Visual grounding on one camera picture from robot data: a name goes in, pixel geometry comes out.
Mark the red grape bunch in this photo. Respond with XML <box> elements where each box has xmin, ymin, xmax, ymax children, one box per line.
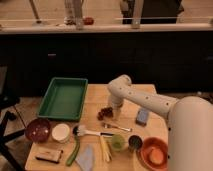
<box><xmin>97</xmin><ymin>107</ymin><xmax>113</xmax><ymax>120</ymax></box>

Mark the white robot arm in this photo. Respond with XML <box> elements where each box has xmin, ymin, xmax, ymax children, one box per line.
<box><xmin>107</xmin><ymin>75</ymin><xmax>213</xmax><ymax>171</ymax></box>

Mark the small metal cup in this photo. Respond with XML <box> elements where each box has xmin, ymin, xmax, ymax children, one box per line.
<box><xmin>128</xmin><ymin>135</ymin><xmax>143</xmax><ymax>152</ymax></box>

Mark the silver fork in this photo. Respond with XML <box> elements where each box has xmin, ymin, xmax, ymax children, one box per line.
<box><xmin>102</xmin><ymin>122</ymin><xmax>132</xmax><ymax>132</ymax></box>

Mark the blue sponge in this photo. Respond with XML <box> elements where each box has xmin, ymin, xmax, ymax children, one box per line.
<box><xmin>136</xmin><ymin>108</ymin><xmax>149</xmax><ymax>126</ymax></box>

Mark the yellow chopsticks bundle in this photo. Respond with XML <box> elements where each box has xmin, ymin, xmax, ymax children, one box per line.
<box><xmin>100</xmin><ymin>136</ymin><xmax>111</xmax><ymax>162</ymax></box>

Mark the white dish brush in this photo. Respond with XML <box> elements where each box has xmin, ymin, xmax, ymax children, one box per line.
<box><xmin>73</xmin><ymin>125</ymin><xmax>113</xmax><ymax>136</ymax></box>

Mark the green plastic tray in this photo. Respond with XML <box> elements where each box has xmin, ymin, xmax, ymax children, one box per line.
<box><xmin>37</xmin><ymin>77</ymin><xmax>88</xmax><ymax>122</ymax></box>

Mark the orange bowl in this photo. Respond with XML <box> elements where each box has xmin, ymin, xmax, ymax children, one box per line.
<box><xmin>139</xmin><ymin>137</ymin><xmax>168</xmax><ymax>171</ymax></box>

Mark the blue cloth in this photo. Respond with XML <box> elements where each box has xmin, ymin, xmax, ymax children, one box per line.
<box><xmin>75</xmin><ymin>145</ymin><xmax>94</xmax><ymax>171</ymax></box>

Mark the green cucumber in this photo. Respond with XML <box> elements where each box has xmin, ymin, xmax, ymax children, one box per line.
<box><xmin>65</xmin><ymin>135</ymin><xmax>80</xmax><ymax>166</ymax></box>

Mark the wooden block eraser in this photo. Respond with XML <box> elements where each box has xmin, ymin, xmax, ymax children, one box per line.
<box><xmin>35</xmin><ymin>147</ymin><xmax>63</xmax><ymax>163</ymax></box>

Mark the dark red bowl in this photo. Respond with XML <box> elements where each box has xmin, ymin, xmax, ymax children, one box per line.
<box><xmin>25</xmin><ymin>118</ymin><xmax>51</xmax><ymax>143</ymax></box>

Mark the red object on counter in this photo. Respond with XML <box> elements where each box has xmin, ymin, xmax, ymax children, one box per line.
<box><xmin>83</xmin><ymin>17</ymin><xmax>94</xmax><ymax>25</ymax></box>

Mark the black chair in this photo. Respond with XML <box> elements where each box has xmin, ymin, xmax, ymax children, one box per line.
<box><xmin>0</xmin><ymin>66</ymin><xmax>24</xmax><ymax>171</ymax></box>

